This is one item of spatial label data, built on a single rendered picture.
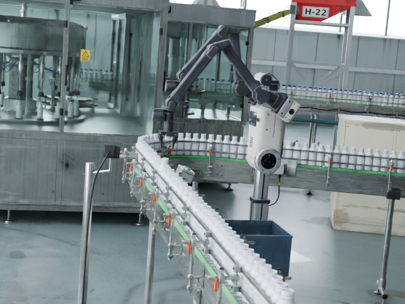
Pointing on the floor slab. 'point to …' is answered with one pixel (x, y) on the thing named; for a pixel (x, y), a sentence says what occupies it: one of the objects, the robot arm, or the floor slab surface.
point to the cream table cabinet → (363, 128)
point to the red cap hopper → (305, 14)
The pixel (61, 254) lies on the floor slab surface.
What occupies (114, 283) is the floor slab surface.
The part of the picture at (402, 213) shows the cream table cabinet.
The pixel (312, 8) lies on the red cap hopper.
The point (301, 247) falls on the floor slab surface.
